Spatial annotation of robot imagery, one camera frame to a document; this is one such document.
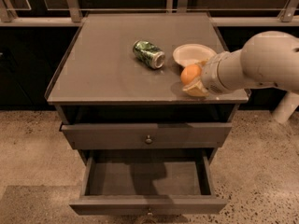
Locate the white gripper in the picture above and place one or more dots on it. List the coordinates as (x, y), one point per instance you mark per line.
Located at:
(212, 76)

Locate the orange fruit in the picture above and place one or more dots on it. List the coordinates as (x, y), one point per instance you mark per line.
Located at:
(189, 73)

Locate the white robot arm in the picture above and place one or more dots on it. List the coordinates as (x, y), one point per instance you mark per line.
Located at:
(267, 60)

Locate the round metal drawer knob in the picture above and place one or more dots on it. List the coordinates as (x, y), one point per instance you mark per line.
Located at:
(148, 140)

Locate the grey drawer cabinet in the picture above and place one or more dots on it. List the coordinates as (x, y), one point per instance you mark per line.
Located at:
(101, 80)

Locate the grey top drawer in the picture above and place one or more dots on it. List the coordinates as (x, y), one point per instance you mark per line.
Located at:
(132, 135)

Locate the grey open middle drawer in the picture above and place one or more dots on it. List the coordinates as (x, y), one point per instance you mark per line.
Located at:
(128, 182)

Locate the metal lower drawer knob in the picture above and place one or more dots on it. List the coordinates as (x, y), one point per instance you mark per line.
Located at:
(150, 213)

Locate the white paper bowl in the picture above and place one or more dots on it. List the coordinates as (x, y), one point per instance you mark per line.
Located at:
(192, 53)

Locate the green crushed soda can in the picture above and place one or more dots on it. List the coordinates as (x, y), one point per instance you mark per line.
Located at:
(149, 54)

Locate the metal railing frame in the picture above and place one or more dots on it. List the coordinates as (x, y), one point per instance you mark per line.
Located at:
(223, 13)

